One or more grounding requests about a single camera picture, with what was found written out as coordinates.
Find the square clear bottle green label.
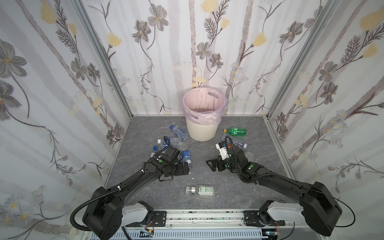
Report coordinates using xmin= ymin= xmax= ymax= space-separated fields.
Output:
xmin=186 ymin=185 xmax=216 ymax=197

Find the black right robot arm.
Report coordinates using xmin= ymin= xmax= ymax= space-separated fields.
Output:
xmin=206 ymin=136 xmax=357 ymax=237

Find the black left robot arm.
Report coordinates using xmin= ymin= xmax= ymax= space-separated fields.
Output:
xmin=70 ymin=146 xmax=189 ymax=240

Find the cream plastic waste bin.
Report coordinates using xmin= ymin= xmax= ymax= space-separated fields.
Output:
xmin=186 ymin=119 xmax=219 ymax=142

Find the blue cap bottle near bin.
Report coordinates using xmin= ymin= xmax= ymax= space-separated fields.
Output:
xmin=170 ymin=125 xmax=189 ymax=142

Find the pink bin liner bag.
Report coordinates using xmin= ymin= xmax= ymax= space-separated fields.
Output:
xmin=183 ymin=87 xmax=228 ymax=126

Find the blue label bottle centre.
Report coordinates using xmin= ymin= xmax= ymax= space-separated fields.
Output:
xmin=182 ymin=149 xmax=192 ymax=165

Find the clear crushed bottle white cap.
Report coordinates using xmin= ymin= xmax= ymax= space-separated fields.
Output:
xmin=222 ymin=135 xmax=248 ymax=149

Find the clear bottle blue cap left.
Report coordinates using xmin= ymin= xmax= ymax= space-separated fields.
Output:
xmin=153 ymin=145 xmax=168 ymax=152

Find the green bottle yellow cap right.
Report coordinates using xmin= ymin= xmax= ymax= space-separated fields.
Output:
xmin=224 ymin=127 xmax=247 ymax=136

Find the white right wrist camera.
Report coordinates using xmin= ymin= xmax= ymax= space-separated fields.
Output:
xmin=216 ymin=141 xmax=229 ymax=161

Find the black corrugated cable hose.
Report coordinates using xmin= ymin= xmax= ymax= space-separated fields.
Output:
xmin=69 ymin=176 xmax=142 ymax=232

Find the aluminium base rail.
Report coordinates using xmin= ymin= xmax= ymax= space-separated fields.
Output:
xmin=80 ymin=208 xmax=328 ymax=240

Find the white slotted cable duct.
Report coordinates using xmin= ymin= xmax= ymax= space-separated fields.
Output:
xmin=126 ymin=229 xmax=268 ymax=240

